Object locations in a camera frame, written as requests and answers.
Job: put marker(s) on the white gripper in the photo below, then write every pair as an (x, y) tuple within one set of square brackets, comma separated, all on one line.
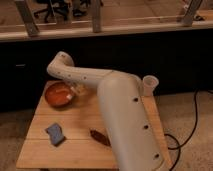
[(78, 88)]

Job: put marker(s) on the grey metal post left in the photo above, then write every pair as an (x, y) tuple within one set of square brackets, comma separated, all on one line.
[(27, 18)]

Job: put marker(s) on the brown sausage toy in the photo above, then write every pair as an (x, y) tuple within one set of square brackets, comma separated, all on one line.
[(99, 137)]

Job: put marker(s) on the grey metal post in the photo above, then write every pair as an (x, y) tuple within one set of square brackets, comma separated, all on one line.
[(27, 18), (188, 18), (96, 17)]

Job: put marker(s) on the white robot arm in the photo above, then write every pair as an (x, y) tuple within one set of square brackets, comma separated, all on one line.
[(119, 97)]

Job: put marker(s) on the white plastic bottle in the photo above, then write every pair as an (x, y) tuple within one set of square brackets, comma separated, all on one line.
[(74, 94)]

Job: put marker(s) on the white plastic cup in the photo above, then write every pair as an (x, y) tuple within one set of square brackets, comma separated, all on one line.
[(150, 82)]

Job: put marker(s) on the grey metal post right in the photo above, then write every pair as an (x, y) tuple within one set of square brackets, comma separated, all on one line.
[(188, 18)]

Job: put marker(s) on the grey metal post middle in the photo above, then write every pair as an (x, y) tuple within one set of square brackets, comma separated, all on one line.
[(96, 17)]

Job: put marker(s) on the orange ceramic bowl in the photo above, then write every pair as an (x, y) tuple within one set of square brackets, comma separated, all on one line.
[(59, 94)]

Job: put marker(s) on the black office chair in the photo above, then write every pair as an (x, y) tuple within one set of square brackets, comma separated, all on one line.
[(53, 6)]

